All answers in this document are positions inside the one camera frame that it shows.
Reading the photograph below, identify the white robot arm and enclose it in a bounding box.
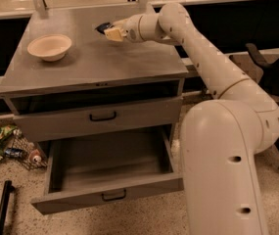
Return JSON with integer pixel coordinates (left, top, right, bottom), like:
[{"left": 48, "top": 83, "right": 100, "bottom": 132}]
[{"left": 104, "top": 3, "right": 279, "bottom": 235}]

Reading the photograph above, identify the grey drawer cabinet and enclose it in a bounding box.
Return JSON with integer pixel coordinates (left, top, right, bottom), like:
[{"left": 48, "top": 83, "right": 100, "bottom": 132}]
[{"left": 0, "top": 3, "right": 189, "bottom": 215}]

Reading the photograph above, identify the beige paper bowl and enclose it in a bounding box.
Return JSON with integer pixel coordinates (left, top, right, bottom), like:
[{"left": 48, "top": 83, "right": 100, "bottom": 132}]
[{"left": 27, "top": 34, "right": 72, "bottom": 62}]

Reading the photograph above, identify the red white bottle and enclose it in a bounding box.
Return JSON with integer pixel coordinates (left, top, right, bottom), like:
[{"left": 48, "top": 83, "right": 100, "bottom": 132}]
[{"left": 28, "top": 150, "right": 42, "bottom": 164}]

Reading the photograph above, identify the blue can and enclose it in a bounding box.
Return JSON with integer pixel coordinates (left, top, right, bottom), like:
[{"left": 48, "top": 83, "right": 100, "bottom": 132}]
[{"left": 4, "top": 148, "right": 25, "bottom": 159}]

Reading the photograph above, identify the open grey lower drawer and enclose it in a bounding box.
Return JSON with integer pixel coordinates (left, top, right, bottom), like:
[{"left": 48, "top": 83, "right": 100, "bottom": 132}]
[{"left": 31, "top": 126, "right": 183, "bottom": 214}]

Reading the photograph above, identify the black metal stand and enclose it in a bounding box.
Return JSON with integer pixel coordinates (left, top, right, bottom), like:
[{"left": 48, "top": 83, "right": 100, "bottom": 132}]
[{"left": 0, "top": 180, "right": 15, "bottom": 235}]

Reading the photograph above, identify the dark blue rxbar packet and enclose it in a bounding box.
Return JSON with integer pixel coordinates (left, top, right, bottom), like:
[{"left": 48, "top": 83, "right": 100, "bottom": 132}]
[{"left": 96, "top": 23, "right": 113, "bottom": 34}]

